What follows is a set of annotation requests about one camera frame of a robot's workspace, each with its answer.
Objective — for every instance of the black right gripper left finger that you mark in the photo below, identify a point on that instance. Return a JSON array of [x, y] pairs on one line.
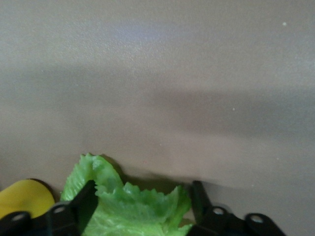
[[81, 211]]

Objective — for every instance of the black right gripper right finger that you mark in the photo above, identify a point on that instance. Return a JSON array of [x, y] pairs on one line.
[[206, 218]]

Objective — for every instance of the green lettuce leaf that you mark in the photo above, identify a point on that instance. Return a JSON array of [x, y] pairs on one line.
[[137, 211]]

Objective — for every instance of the yellow mustard squeeze bottle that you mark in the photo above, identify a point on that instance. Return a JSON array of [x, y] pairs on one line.
[[24, 196]]

